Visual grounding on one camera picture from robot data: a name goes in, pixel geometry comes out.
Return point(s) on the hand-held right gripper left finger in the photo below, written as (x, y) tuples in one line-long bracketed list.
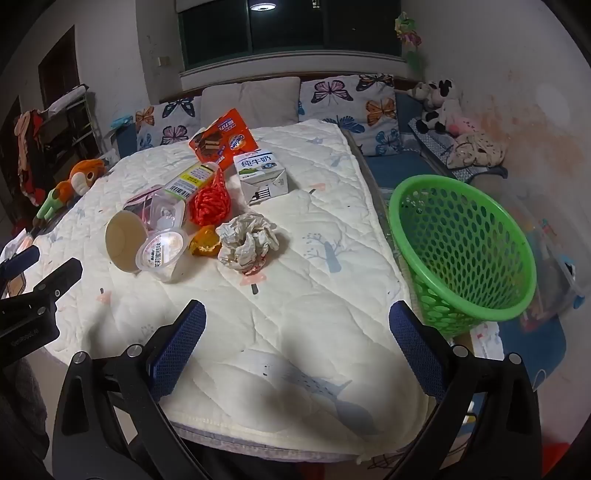
[(178, 350)]

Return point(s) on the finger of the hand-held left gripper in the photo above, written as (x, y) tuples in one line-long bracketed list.
[(21, 261), (60, 279)]

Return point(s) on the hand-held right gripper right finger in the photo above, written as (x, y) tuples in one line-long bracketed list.
[(413, 350)]

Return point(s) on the beige paper cup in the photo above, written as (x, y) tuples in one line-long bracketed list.
[(122, 240)]

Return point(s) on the green perforated plastic basket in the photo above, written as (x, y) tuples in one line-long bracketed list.
[(461, 258)]

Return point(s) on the small orange wrapper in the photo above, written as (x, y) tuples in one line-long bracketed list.
[(204, 242)]

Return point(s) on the white paper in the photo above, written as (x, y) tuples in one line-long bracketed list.
[(247, 240)]

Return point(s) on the white milk carton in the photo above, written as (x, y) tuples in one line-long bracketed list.
[(261, 177)]

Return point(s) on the orange snack packet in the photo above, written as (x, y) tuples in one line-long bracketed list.
[(226, 134)]

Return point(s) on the jelly cup with foil lid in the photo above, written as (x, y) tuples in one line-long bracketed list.
[(164, 254)]

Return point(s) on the orange monkey plush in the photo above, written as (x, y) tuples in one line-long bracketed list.
[(81, 177)]

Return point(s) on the clear plastic tray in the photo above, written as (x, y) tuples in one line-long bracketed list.
[(136, 203)]

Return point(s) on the red clothing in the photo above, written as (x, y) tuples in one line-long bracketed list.
[(28, 152)]

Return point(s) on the white quilted printed blanket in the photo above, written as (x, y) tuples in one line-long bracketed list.
[(286, 318)]

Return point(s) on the blue floor mat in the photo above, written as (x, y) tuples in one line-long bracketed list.
[(535, 350)]

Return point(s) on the metal clothes rack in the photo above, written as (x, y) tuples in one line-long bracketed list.
[(69, 124)]

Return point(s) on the orange mesh net bag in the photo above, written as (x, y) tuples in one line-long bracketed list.
[(210, 205)]

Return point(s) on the clear storage box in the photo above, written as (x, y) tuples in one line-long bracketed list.
[(554, 272)]

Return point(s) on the yellow label plastic bottle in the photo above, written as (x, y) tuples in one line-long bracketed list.
[(191, 180)]

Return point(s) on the teal plastic item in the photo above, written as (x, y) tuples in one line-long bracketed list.
[(122, 122)]

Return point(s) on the butterfly print pillow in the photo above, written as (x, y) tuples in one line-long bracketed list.
[(168, 124), (351, 110)]

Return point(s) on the dark wooden door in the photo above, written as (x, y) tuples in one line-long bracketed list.
[(57, 69)]

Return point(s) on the spotted cream cloth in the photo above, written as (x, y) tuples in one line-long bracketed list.
[(475, 150)]

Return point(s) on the pink plush toy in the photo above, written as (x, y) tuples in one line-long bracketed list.
[(464, 125)]

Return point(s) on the black white cow plush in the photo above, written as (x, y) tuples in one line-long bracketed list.
[(445, 108)]

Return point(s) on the beige pillow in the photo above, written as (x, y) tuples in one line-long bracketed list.
[(249, 101)]

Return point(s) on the grey white plush toy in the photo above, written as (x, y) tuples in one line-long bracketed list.
[(422, 90)]

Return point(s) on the colourful hanging decoration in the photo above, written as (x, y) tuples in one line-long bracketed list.
[(408, 37)]

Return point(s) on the dark window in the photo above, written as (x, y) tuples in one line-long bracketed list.
[(286, 27)]

